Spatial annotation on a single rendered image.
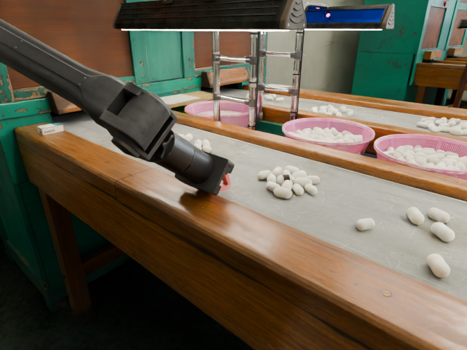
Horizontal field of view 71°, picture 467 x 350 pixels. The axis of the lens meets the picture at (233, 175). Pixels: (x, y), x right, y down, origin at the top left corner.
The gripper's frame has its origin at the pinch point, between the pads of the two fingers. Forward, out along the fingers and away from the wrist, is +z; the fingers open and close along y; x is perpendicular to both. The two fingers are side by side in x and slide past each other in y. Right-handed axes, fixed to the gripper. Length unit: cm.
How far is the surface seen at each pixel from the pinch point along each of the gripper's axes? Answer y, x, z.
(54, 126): 60, 4, -8
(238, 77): 70, -59, 63
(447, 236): -36.9, -5.9, 7.3
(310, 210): -16.2, -1.7, 4.7
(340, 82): 120, -183, 269
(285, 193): -10.6, -3.1, 4.1
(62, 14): 77, -30, -14
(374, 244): -28.6, -0.2, 2.7
